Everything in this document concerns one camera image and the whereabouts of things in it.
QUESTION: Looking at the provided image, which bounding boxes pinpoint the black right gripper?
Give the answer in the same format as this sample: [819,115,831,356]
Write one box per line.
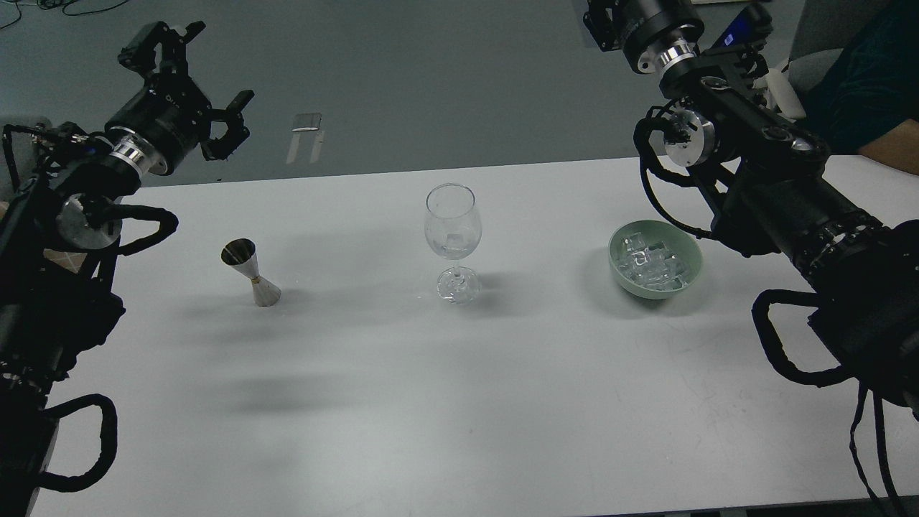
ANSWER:
[583,0,705,73]

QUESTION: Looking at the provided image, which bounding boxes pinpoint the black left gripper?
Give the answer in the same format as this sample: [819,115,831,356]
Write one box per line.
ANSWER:
[105,21,255,176]

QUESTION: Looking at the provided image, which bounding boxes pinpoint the steel cocktail jigger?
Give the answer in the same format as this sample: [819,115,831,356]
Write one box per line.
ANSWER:
[220,238,281,307]

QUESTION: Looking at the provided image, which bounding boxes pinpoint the clear ice cubes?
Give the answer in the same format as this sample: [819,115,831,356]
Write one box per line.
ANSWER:
[616,232,689,292]

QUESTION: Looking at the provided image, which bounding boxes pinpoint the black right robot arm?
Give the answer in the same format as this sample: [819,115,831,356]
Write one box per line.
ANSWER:
[583,1,918,516]

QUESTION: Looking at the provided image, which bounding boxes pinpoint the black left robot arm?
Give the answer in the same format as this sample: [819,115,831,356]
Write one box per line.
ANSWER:
[1,21,253,516]

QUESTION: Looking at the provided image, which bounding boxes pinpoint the clear wine glass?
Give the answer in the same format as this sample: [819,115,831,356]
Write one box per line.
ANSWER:
[424,183,482,304]

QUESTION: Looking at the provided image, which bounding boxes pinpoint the silver floor plate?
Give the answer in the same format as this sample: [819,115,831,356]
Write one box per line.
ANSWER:
[290,112,322,132]

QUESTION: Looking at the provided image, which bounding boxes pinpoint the green bowl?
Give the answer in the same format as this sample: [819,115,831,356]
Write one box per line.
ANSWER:
[607,220,704,300]

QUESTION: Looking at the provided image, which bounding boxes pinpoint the person in dark shirt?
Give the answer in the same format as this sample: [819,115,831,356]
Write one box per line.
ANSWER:
[800,1,918,174]

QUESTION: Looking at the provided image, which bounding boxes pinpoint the black floor cables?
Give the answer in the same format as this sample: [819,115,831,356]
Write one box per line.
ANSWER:
[0,0,131,31]

